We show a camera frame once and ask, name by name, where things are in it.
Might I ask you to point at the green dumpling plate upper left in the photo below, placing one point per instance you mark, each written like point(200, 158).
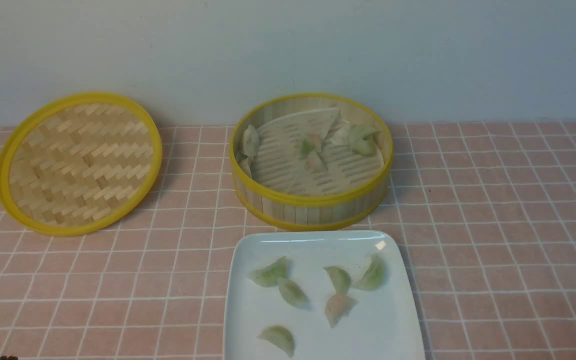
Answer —
point(269, 275)

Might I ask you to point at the pinkish dumpling basket centre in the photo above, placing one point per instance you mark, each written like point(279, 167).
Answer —
point(314, 162)

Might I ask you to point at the pink checkered tablecloth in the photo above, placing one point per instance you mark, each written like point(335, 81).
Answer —
point(484, 216)

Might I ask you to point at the pink dumpling on plate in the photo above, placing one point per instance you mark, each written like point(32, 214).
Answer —
point(338, 306)

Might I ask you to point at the white square plate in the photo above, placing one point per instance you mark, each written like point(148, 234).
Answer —
point(383, 325)

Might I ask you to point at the small dumpling lower left basket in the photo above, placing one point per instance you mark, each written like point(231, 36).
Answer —
point(244, 164)

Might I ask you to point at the yellow rimmed bamboo steamer lid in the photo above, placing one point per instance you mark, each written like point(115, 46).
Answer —
point(79, 164)

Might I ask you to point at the green dumpling plate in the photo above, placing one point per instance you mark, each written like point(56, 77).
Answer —
point(374, 275)
point(280, 337)
point(269, 275)
point(292, 293)
point(340, 279)

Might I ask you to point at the yellow rimmed bamboo steamer basket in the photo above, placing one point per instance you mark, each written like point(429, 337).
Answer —
point(367, 176)

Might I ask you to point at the pale green dumpling edge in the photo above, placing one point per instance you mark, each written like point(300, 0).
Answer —
point(250, 142)

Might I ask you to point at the white dumpling basket rear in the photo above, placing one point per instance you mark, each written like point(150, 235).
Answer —
point(340, 138)

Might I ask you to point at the green dumpling plate centre left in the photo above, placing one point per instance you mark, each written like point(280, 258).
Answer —
point(292, 293)

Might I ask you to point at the green dumpling plate bottom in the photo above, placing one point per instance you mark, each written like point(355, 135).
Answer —
point(280, 337)

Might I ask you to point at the green dumpling plate upper right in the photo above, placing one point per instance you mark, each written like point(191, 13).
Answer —
point(374, 275)

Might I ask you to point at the green dumpling basket centre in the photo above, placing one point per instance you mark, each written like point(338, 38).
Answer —
point(305, 148)

